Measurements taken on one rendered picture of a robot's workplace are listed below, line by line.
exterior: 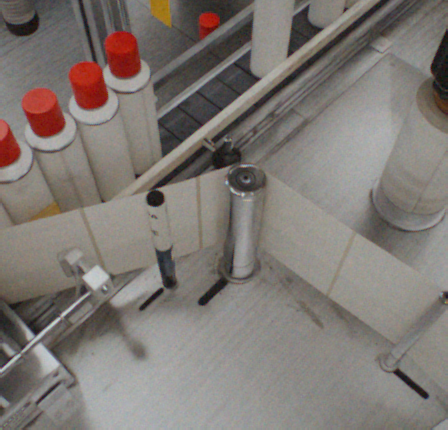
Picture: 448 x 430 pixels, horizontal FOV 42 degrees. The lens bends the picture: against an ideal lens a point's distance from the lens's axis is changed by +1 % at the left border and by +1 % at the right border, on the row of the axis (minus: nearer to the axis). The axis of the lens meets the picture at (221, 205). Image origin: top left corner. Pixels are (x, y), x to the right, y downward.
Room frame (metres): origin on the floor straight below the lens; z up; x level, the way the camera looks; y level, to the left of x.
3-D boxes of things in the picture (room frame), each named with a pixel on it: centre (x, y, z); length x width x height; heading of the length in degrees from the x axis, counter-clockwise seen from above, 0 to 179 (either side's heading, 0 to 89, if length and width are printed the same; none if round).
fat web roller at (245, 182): (0.29, -0.02, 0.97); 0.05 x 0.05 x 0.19
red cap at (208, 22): (0.73, 0.02, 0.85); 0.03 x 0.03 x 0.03
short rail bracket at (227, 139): (0.43, -0.01, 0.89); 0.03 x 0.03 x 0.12; 47
